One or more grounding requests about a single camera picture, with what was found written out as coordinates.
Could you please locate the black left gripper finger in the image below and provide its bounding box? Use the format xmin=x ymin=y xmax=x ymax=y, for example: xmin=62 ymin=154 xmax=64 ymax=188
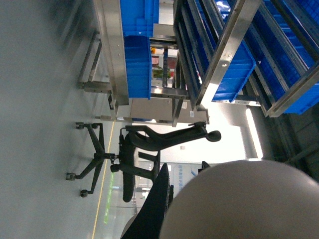
xmin=121 ymin=163 xmax=174 ymax=239

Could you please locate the beige plastic dustpan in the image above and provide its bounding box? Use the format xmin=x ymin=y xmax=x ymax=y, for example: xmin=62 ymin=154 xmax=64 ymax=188
xmin=122 ymin=160 xmax=319 ymax=239

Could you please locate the steel shelf rack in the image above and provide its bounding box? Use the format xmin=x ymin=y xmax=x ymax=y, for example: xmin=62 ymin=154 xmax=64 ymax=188
xmin=80 ymin=0 xmax=319 ymax=125

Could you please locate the black office chair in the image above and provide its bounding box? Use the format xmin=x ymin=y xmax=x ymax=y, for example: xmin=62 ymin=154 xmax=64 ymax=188
xmin=66 ymin=121 xmax=221 ymax=203

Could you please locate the blue storage bin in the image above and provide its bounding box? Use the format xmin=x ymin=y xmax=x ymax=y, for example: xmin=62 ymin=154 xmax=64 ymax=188
xmin=212 ymin=41 xmax=256 ymax=102
xmin=120 ymin=0 xmax=160 ymax=37
xmin=124 ymin=35 xmax=152 ymax=99

